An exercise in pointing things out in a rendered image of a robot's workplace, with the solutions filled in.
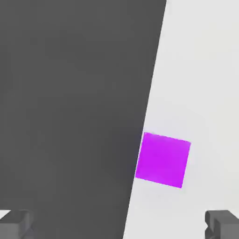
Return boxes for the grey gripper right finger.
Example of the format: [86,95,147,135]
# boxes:
[204,210,239,239]

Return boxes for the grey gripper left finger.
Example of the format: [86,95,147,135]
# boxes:
[0,209,35,239]

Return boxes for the small purple cube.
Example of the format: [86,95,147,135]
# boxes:
[134,132,191,189]

